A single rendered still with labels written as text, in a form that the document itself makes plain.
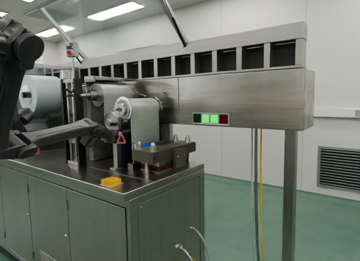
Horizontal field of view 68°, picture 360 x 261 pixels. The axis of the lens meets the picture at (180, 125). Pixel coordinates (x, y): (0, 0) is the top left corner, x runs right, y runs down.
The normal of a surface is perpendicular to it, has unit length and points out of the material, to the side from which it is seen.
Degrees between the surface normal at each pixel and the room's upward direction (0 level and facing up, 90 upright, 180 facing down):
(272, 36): 90
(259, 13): 90
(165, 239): 90
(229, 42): 90
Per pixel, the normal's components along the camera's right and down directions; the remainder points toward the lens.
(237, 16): -0.60, 0.09
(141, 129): 0.80, 0.05
